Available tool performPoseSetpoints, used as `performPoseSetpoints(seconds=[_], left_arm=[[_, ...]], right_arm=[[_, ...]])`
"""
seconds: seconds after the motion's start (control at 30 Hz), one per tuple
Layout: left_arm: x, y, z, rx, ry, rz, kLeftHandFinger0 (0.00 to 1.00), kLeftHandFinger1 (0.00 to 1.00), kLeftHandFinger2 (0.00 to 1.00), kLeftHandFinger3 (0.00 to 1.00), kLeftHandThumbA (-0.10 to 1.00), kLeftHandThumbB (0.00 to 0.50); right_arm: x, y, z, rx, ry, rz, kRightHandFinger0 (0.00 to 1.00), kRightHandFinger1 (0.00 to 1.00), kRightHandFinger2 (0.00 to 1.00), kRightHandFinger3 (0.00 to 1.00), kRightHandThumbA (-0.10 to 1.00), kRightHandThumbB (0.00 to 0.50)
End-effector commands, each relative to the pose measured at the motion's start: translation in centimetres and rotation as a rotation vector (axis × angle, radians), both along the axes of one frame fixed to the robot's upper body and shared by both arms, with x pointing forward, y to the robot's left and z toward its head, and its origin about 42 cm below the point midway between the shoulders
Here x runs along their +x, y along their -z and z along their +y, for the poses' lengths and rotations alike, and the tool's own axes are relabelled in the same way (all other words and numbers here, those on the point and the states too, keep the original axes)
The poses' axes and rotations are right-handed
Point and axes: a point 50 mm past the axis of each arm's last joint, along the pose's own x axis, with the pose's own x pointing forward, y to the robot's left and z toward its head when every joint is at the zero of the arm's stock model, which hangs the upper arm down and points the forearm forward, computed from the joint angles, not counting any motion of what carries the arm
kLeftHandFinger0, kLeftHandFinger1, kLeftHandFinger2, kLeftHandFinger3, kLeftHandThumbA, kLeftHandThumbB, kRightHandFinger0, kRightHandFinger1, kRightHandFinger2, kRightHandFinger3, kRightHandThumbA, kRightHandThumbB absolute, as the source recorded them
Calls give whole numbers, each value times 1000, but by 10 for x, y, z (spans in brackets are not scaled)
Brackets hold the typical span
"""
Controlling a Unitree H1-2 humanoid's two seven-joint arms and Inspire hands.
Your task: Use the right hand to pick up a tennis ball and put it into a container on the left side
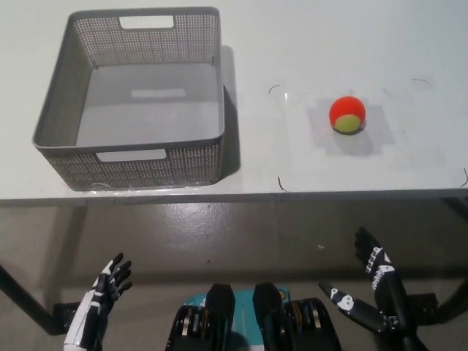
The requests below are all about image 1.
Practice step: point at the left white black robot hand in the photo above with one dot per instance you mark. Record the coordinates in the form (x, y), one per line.
(100, 292)

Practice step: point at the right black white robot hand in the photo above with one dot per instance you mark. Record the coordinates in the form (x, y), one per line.
(387, 289)

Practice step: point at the orange and yellow tennis ball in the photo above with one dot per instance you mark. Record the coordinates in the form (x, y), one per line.
(346, 113)

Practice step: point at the black teal robot body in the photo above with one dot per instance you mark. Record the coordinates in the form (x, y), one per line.
(219, 314)

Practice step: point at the grey perforated plastic basket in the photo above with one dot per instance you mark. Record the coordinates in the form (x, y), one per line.
(146, 109)

